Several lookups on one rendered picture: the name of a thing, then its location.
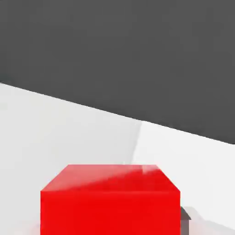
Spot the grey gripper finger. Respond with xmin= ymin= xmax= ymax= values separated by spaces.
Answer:
xmin=180 ymin=206 xmax=235 ymax=235

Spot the small red cube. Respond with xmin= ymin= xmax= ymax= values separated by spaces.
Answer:
xmin=40 ymin=164 xmax=181 ymax=235

